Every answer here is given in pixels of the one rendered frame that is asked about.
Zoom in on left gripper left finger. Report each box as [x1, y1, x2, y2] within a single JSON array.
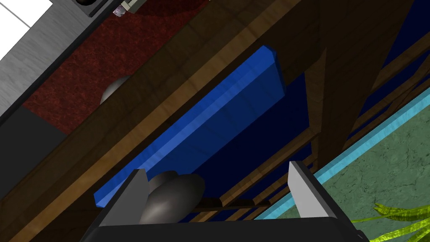
[[97, 168, 149, 227]]

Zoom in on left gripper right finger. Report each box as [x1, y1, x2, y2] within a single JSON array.
[[287, 160, 338, 219]]

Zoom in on grey round knob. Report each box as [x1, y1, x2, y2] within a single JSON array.
[[139, 170, 206, 225], [100, 75, 131, 105]]

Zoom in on green leafy plant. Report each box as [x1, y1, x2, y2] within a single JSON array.
[[351, 202, 430, 242]]

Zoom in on blue drawer front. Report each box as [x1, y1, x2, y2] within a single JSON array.
[[94, 45, 287, 208]]

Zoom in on dark red rug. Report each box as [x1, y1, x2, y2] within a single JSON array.
[[21, 0, 210, 136]]

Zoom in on brown wooden cabinet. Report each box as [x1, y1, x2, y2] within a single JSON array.
[[0, 0, 430, 242]]

